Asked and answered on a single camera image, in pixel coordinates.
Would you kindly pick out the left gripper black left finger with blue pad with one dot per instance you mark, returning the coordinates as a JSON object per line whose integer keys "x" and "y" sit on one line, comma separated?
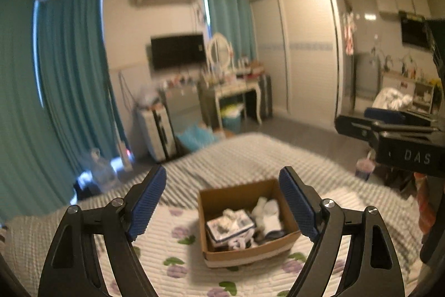
{"x": 72, "y": 266}

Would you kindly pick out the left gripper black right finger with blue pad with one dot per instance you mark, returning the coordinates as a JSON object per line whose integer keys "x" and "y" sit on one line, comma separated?
{"x": 371, "y": 267}

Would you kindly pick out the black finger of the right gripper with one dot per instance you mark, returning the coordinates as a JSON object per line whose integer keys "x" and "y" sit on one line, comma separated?
{"x": 358, "y": 128}

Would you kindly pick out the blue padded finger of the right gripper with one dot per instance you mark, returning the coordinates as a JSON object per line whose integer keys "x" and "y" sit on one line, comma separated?
{"x": 397, "y": 117}

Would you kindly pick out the white grey sock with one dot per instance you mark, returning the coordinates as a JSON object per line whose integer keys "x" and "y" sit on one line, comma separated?
{"x": 266, "y": 215}

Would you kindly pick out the white navy tissue pack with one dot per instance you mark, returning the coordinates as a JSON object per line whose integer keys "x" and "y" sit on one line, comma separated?
{"x": 218, "y": 231}

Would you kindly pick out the person's right hand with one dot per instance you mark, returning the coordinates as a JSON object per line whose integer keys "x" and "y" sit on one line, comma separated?
{"x": 427, "y": 215}

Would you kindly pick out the white cloth bundle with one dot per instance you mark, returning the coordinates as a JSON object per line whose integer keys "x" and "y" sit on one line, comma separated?
{"x": 392, "y": 99}

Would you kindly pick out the small pink waste bin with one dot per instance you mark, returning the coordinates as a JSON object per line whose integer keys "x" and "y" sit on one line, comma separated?
{"x": 364, "y": 168}

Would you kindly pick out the black range hood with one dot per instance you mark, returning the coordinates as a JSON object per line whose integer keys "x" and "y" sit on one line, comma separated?
{"x": 413, "y": 30}

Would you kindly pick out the clear water jug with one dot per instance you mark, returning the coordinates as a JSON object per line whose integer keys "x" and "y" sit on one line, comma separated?
{"x": 101, "y": 170}

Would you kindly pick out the white floral quilted blanket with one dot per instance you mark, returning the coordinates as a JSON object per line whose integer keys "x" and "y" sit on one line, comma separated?
{"x": 179, "y": 258}

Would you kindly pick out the white sliding wardrobe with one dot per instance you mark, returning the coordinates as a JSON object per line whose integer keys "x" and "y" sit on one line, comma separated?
{"x": 299, "y": 42}

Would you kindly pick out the grey checked bed sheet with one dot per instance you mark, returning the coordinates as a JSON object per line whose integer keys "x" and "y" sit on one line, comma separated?
{"x": 251, "y": 158}

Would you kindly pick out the open cardboard box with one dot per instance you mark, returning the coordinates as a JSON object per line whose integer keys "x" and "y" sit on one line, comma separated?
{"x": 211, "y": 204}

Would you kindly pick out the white dressing table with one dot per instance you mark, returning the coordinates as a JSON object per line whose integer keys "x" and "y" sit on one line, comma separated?
{"x": 210, "y": 96}

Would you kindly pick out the teal window curtain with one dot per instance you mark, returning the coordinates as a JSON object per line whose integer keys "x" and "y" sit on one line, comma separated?
{"x": 57, "y": 102}

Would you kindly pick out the oval vanity mirror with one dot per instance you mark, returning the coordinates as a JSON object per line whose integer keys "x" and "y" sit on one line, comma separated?
{"x": 219, "y": 53}

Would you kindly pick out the blue plastic bag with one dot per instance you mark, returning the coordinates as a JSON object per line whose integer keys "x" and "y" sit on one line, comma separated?
{"x": 196, "y": 137}

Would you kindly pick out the white black suitcase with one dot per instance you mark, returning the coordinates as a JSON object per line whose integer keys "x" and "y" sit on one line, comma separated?
{"x": 157, "y": 133}

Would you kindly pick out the grey low cabinet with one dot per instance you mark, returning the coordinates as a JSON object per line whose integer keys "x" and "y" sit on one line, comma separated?
{"x": 183, "y": 107}

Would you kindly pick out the teal curtain by wardrobe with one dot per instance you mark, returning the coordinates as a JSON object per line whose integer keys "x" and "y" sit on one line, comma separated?
{"x": 233, "y": 19}

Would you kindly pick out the wall mounted black television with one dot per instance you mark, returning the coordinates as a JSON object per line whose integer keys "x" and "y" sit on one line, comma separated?
{"x": 177, "y": 51}

